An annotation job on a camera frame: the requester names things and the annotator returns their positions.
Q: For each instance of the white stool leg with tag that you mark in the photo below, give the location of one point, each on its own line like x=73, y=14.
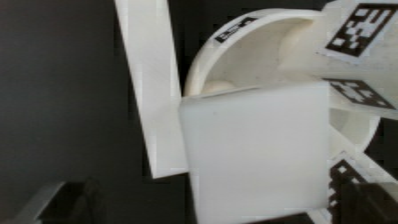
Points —
x=352, y=168

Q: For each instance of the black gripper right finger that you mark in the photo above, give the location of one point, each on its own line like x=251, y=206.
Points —
x=368, y=203

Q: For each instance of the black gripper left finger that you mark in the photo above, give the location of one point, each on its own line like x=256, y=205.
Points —
x=66, y=203

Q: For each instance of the white round stool seat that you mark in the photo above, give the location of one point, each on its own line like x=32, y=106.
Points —
x=236, y=63

